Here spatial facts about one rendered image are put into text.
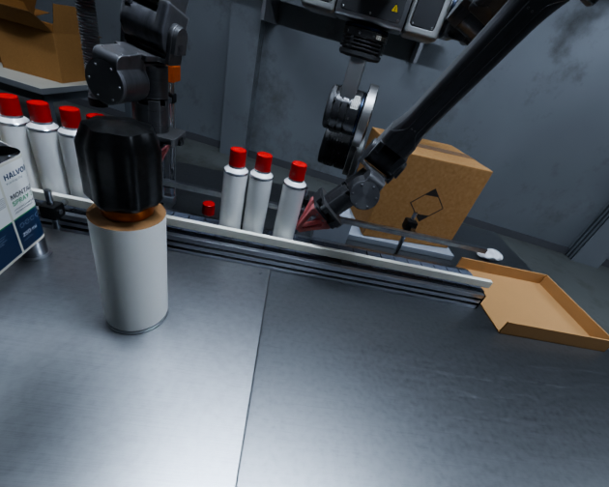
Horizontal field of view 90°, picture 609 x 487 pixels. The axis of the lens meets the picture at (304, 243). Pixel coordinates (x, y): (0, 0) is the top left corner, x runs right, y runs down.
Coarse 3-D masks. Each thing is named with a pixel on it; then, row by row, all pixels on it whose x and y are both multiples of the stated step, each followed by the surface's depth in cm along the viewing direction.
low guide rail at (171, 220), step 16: (32, 192) 63; (176, 224) 67; (192, 224) 67; (208, 224) 67; (256, 240) 69; (272, 240) 69; (288, 240) 70; (336, 256) 71; (352, 256) 71; (368, 256) 72; (416, 272) 74; (432, 272) 74; (448, 272) 74
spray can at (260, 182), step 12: (264, 156) 62; (264, 168) 63; (252, 180) 64; (264, 180) 64; (252, 192) 65; (264, 192) 65; (252, 204) 67; (264, 204) 67; (252, 216) 68; (264, 216) 70; (252, 228) 70
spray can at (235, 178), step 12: (240, 156) 61; (228, 168) 62; (240, 168) 63; (228, 180) 63; (240, 180) 63; (228, 192) 64; (240, 192) 65; (228, 204) 66; (240, 204) 67; (228, 216) 68; (240, 216) 69; (240, 228) 72
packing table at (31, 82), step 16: (0, 64) 174; (0, 80) 158; (16, 80) 158; (32, 80) 164; (48, 80) 170; (32, 96) 165; (48, 96) 165; (64, 96) 175; (80, 96) 185; (128, 112) 229
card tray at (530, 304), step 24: (480, 264) 94; (504, 288) 90; (528, 288) 94; (552, 288) 93; (504, 312) 80; (528, 312) 83; (552, 312) 86; (576, 312) 85; (528, 336) 74; (552, 336) 74; (576, 336) 74; (600, 336) 78
